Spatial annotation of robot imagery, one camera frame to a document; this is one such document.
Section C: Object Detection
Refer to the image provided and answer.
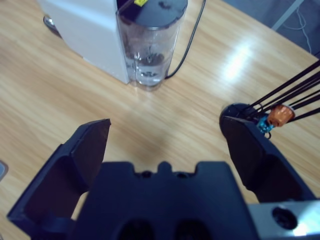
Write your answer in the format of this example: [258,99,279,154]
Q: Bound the white capsule coffee machine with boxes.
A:
[37,0,131,85]

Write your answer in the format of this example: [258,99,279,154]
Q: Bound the thick black power cable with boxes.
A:
[164,0,207,80]

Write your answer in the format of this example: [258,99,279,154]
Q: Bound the orange coffee capsule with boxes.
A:
[267,104,296,128]

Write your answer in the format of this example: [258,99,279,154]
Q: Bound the robot arm grey base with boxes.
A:
[0,161,10,181]

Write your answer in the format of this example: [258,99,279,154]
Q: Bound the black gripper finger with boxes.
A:
[6,118,112,238]
[219,116,317,204]

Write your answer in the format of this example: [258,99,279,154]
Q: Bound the teal coffee capsule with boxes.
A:
[257,117,274,134]

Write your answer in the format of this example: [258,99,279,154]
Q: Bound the black capsule holder with rods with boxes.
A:
[219,59,320,135]

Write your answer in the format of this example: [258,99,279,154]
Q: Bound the white floor cable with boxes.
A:
[282,4,314,55]

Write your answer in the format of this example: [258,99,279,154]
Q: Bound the clear water tank dark lid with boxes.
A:
[116,0,188,93]

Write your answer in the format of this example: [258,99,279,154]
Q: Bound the white metal table leg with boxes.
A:
[271,0,305,31]

